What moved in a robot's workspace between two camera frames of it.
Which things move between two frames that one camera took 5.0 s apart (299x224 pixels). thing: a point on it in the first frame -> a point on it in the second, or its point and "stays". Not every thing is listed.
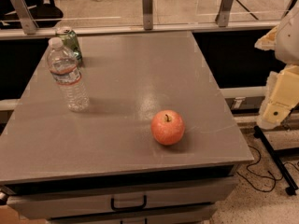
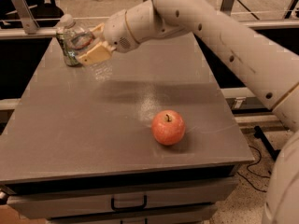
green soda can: x=70 y=41 stays
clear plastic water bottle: x=65 y=70 -> x=73 y=39
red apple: x=167 y=127 stays
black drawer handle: x=121 y=208 stays
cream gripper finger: x=281 y=96 -> x=101 y=51
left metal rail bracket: x=25 y=16 stays
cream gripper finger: x=268 y=41 -> x=99 y=27
